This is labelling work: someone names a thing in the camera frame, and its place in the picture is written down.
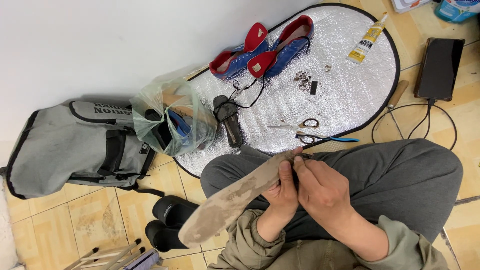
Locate person's left hand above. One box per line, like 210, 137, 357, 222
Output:
261, 146, 304, 226

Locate person's right hand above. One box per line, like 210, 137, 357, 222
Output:
292, 154, 356, 226

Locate worn shoe sole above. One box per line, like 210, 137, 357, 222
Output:
178, 150, 314, 249

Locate person's grey trousered legs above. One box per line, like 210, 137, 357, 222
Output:
200, 139, 464, 244

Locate person's olive jacket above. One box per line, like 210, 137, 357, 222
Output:
208, 209, 449, 270

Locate silver scissors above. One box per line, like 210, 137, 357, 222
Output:
267, 118, 320, 133

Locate black insole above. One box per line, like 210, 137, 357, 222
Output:
212, 95, 244, 149

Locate black shoelace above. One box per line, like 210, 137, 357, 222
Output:
212, 35, 311, 113

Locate silver foil mat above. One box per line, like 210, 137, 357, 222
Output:
173, 3, 401, 179

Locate black slipper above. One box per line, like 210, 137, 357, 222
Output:
152, 195, 200, 229
145, 220, 190, 253

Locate pile of dark scraps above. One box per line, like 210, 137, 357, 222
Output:
293, 70, 313, 92

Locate green plastic bag with shoes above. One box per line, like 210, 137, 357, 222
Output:
130, 77, 218, 157

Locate blue and red shoe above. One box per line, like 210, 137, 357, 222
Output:
209, 22, 269, 80
247, 15, 315, 79

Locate striped purple book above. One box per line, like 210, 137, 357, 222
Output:
123, 248, 160, 270

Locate yellow white glue tube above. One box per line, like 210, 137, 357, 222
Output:
346, 12, 389, 65

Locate black smartphone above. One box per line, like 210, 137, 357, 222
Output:
413, 37, 466, 102

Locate white box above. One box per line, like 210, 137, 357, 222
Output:
391, 0, 432, 14

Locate grey backpack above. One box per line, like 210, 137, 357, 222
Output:
5, 99, 166, 200

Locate teal plastic bottle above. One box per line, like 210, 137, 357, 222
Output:
434, 0, 480, 24

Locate blue handled cutting tool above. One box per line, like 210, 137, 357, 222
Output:
295, 131, 360, 146

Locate wooden handled awl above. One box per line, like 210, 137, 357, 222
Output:
386, 80, 410, 140

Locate black charging cable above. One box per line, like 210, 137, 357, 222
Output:
371, 98, 458, 151

